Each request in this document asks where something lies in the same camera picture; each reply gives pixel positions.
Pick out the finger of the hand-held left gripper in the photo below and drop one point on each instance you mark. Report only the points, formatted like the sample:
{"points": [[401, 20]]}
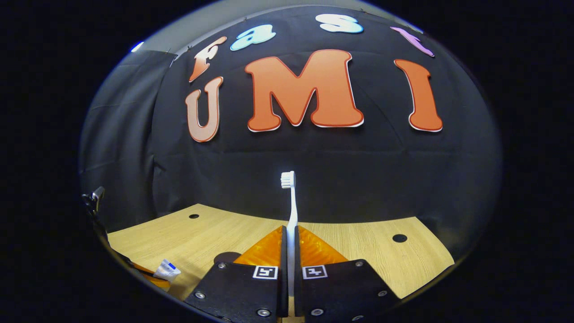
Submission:
{"points": [[150, 278]]}

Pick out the dark round coaster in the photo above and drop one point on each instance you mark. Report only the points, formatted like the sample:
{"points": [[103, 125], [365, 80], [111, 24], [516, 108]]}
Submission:
{"points": [[225, 257]]}

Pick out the white toothpaste tube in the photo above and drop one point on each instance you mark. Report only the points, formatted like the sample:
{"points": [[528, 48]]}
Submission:
{"points": [[167, 270]]}

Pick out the black backdrop cloth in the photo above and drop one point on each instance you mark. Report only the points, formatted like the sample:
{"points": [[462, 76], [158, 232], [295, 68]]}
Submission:
{"points": [[358, 179]]}

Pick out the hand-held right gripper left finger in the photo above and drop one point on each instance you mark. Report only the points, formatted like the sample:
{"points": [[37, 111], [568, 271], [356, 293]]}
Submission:
{"points": [[283, 291]]}

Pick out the white toothbrush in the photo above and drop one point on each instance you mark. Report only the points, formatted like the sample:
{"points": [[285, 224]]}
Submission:
{"points": [[293, 211]]}

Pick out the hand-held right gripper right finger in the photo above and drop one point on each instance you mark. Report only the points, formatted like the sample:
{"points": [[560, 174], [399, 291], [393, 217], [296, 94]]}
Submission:
{"points": [[297, 291]]}

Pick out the wooden desktop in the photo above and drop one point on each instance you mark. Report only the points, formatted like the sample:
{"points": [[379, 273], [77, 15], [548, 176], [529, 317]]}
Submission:
{"points": [[358, 251]]}

